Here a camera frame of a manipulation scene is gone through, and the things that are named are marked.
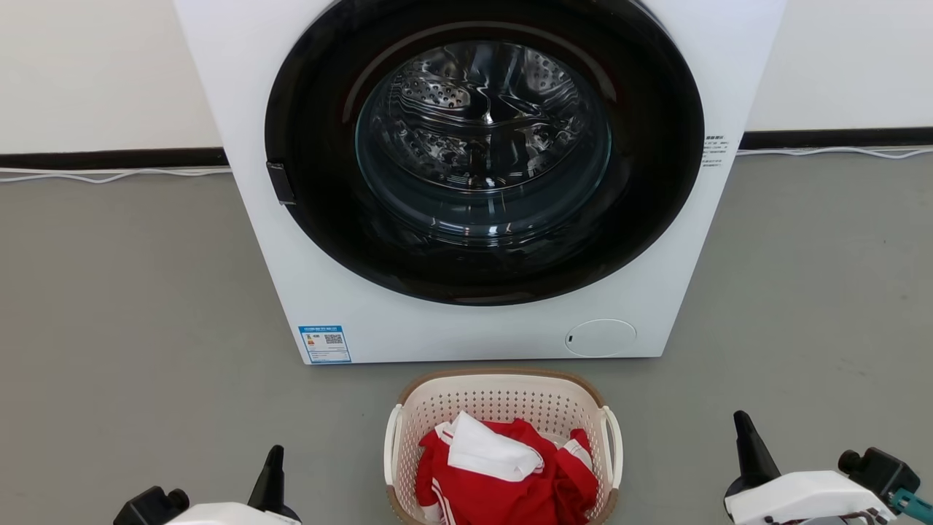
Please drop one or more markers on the red garment with white stripes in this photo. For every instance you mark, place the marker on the red garment with white stripes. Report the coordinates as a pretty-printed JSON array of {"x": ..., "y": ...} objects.
[{"x": 510, "y": 503}]

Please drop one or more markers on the small printed text sticker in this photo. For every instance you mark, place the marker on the small printed text sticker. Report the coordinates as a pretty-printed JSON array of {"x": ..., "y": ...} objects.
[{"x": 714, "y": 152}]

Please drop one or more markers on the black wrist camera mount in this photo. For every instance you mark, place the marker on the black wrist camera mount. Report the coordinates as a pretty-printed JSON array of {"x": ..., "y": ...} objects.
[
  {"x": 149, "y": 507},
  {"x": 878, "y": 470}
]

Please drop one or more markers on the steel washing drum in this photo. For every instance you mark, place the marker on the steel washing drum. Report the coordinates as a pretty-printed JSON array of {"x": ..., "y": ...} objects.
[{"x": 481, "y": 117}]

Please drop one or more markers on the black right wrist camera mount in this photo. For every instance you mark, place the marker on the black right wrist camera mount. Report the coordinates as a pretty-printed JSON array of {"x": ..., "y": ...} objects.
[{"x": 878, "y": 470}]

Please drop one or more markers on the cream perforated laundry basket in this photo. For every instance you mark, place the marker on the cream perforated laundry basket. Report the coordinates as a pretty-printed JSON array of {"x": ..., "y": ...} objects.
[{"x": 503, "y": 397}]

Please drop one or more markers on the white folded garment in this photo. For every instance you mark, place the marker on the white folded garment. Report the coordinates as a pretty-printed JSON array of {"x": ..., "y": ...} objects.
[{"x": 488, "y": 452}]

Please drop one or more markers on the black round glass machine door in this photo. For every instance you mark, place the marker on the black round glass machine door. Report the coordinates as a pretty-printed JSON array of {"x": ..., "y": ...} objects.
[{"x": 656, "y": 175}]

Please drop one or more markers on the round white filter cover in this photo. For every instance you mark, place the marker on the round white filter cover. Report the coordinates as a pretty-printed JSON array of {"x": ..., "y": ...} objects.
[{"x": 601, "y": 338}]

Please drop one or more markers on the blue energy label sticker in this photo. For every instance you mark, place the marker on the blue energy label sticker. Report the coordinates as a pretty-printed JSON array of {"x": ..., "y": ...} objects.
[{"x": 325, "y": 344}]

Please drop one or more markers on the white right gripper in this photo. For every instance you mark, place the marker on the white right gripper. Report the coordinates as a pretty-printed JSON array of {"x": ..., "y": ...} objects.
[{"x": 802, "y": 496}]

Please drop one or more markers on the white front-load washing machine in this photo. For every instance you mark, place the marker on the white front-load washing machine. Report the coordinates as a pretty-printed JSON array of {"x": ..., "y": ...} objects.
[{"x": 437, "y": 332}]

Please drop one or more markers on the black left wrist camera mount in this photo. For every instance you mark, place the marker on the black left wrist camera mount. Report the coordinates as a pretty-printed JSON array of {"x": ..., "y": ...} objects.
[{"x": 149, "y": 507}]

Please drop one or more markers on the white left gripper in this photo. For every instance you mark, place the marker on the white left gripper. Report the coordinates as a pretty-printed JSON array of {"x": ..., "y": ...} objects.
[{"x": 233, "y": 516}]

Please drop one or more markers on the teal right wrist clip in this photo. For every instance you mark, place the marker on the teal right wrist clip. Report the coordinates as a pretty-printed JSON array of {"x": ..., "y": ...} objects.
[{"x": 911, "y": 503}]

